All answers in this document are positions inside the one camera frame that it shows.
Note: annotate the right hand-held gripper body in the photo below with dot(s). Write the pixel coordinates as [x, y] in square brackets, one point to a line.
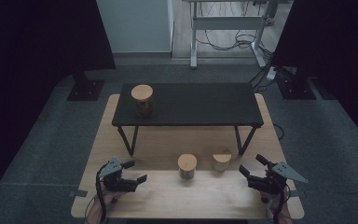
[273, 182]

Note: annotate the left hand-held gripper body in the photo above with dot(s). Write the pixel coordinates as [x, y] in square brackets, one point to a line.
[115, 179]

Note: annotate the glass jar with pale beans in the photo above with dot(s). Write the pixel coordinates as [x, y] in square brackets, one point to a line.
[222, 160]

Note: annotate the glass jar with tan contents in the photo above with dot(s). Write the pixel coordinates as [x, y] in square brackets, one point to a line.
[187, 163]

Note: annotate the glass jar with brown contents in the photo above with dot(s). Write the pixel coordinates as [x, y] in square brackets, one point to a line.
[142, 95]

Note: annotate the small black shelf table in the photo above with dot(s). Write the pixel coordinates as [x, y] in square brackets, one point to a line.
[192, 104]

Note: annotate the person's left hand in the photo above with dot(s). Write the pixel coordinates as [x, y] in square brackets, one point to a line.
[110, 197]

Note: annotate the person's right hand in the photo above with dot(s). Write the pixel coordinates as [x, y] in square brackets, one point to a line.
[276, 201]

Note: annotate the black stand base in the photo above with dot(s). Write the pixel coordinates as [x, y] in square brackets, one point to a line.
[296, 88]
[85, 90]

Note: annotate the white power strip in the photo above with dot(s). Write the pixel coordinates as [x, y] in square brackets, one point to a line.
[271, 73]

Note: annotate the white desk frame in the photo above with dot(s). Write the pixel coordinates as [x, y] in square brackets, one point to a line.
[227, 22]

